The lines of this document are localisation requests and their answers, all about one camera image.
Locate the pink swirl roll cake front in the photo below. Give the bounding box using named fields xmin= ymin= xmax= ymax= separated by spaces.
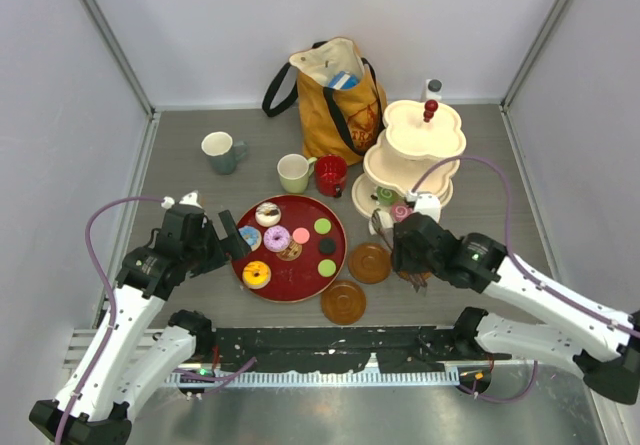
xmin=390 ymin=201 xmax=413 ymax=223

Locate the white cake slice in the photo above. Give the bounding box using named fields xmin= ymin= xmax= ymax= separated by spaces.
xmin=368 ymin=208 xmax=394 ymax=235

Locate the green swirl roll cake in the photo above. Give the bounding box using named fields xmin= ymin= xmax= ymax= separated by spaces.
xmin=375 ymin=186 xmax=401 ymax=207

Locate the pink sandwich cookie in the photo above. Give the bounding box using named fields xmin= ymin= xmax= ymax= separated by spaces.
xmin=291 ymin=227 xmax=311 ymax=245

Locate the black sandwich cookie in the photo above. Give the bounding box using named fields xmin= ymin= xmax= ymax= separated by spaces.
xmin=318 ymin=237 xmax=336 ymax=256

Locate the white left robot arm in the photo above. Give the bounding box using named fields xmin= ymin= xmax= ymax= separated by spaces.
xmin=29 ymin=192 xmax=251 ymax=444

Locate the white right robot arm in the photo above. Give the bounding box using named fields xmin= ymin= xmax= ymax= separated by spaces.
xmin=392 ymin=213 xmax=639 ymax=405

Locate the blue frosted donut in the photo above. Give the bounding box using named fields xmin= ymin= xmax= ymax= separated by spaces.
xmin=239 ymin=225 xmax=262 ymax=252

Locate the yellow frosted donut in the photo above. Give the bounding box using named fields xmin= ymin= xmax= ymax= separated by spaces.
xmin=241 ymin=260 xmax=272 ymax=290

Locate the brown wooden saucer right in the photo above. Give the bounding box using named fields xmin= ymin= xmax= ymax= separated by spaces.
xmin=397 ymin=272 xmax=431 ymax=283

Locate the brown wooden saucer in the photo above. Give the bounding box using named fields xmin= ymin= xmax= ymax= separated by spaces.
xmin=397 ymin=272 xmax=431 ymax=283
xmin=348 ymin=242 xmax=391 ymax=284
xmin=321 ymin=280 xmax=367 ymax=326

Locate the purple sprinkled donut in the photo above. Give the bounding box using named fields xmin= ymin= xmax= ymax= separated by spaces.
xmin=263 ymin=225 xmax=291 ymax=253

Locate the chocolate white frosted donut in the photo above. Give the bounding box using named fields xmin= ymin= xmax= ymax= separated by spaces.
xmin=255 ymin=202 xmax=282 ymax=228

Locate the brown wooden saucer left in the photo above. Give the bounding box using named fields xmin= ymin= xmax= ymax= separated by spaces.
xmin=348 ymin=242 xmax=391 ymax=284

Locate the round red lacquer tray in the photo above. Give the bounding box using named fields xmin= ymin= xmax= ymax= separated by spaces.
xmin=232 ymin=195 xmax=348 ymax=303

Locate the green macaron upper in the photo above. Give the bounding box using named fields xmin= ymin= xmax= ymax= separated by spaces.
xmin=314 ymin=218 xmax=332 ymax=235

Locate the green macaron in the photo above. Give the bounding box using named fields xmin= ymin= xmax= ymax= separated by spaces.
xmin=317 ymin=259 xmax=337 ymax=277
xmin=314 ymin=218 xmax=332 ymax=235

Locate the green macaron lower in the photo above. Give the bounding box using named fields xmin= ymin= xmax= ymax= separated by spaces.
xmin=317 ymin=259 xmax=337 ymax=277

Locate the grey-green ceramic mug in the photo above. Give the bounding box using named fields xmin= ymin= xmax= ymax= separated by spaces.
xmin=201 ymin=131 xmax=249 ymax=175

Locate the light green ceramic mug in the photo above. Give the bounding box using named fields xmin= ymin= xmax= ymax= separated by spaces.
xmin=277 ymin=154 xmax=317 ymax=194

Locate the brown wooden saucer front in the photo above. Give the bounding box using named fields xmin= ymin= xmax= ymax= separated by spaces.
xmin=321 ymin=280 xmax=367 ymax=326

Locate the three-tier cream cake stand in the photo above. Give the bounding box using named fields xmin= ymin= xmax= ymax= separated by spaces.
xmin=351 ymin=100 xmax=467 ymax=219

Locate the red ceramic mug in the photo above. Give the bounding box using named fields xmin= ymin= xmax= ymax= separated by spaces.
xmin=314 ymin=155 xmax=348 ymax=198

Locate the yellow canvas tote bag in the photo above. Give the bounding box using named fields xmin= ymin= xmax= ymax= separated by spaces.
xmin=262 ymin=37 xmax=387 ymax=165

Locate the white bottle grey cap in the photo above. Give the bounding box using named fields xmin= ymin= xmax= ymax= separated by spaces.
xmin=424 ymin=79 xmax=442 ymax=101

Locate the blue white box in bag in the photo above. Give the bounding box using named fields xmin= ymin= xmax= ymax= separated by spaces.
xmin=327 ymin=71 xmax=360 ymax=90

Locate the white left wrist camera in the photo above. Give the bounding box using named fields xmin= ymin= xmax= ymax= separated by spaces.
xmin=179 ymin=191 xmax=202 ymax=208

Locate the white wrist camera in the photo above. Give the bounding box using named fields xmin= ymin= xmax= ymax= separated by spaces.
xmin=179 ymin=191 xmax=202 ymax=208
xmin=413 ymin=192 xmax=442 ymax=223

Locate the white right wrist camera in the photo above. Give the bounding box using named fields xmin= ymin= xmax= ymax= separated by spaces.
xmin=413 ymin=192 xmax=442 ymax=223

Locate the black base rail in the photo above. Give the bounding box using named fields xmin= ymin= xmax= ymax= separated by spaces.
xmin=215 ymin=326 xmax=462 ymax=374

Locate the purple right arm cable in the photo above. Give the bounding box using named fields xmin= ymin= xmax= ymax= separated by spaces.
xmin=407 ymin=155 xmax=640 ymax=405

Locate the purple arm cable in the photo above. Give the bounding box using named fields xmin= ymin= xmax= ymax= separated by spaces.
xmin=52 ymin=194 xmax=256 ymax=445
xmin=407 ymin=155 xmax=640 ymax=405

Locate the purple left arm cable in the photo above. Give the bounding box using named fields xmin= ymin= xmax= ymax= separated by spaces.
xmin=52 ymin=194 xmax=256 ymax=445

